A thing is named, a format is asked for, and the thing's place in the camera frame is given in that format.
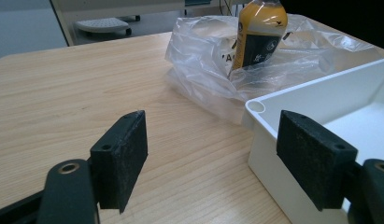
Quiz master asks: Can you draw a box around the white plastic box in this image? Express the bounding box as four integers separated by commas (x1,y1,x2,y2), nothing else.
241,56,384,224

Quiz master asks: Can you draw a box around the clear plastic bag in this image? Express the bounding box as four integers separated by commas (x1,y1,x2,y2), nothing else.
164,13,384,125

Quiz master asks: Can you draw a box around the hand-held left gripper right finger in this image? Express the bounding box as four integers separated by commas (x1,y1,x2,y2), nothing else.
276,109,359,212

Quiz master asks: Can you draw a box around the yellow bottle with dark label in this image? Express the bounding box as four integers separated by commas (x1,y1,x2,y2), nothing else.
231,0,289,71

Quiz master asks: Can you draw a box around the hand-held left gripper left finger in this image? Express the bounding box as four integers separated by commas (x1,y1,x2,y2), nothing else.
90,109,149,215

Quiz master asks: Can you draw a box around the white footrest on wheels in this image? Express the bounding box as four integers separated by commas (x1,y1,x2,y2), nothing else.
74,17,133,36

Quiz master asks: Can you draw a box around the beige cabinet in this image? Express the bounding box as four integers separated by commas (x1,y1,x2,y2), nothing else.
50,0,186,47

